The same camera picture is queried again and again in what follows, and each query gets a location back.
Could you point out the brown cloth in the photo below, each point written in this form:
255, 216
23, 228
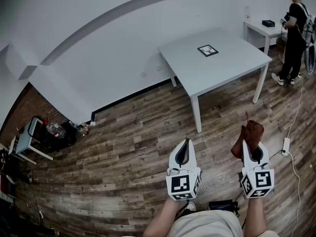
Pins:
253, 134

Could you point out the black device on floor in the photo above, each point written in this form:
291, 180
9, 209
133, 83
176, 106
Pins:
223, 206

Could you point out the black box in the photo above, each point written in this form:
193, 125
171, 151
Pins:
268, 23

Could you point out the person's beige clothing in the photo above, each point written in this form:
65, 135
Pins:
207, 225

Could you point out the person's right forearm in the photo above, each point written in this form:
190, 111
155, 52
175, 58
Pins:
256, 216

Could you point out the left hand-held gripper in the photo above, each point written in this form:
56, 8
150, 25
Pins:
182, 184

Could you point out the white power strip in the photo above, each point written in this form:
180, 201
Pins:
286, 147

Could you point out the white stool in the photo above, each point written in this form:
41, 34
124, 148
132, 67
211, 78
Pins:
24, 139

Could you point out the clear plastic bottle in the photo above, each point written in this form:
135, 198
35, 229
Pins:
247, 15

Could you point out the black picture frame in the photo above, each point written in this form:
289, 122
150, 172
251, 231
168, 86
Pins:
208, 50

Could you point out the large clear water jug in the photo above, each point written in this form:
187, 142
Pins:
57, 130

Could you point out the person's white shoe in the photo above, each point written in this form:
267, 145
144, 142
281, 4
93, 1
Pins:
191, 206

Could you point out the small white table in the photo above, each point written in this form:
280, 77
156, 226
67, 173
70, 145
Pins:
259, 27

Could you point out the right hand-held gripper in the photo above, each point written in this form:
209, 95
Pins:
259, 179

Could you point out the large white table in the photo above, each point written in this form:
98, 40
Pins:
222, 73

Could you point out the small clear bottle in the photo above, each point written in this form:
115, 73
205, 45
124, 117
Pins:
74, 126

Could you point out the white wall socket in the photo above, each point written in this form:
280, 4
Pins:
160, 68
143, 74

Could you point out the person's left forearm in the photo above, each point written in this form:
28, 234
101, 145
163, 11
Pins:
164, 218

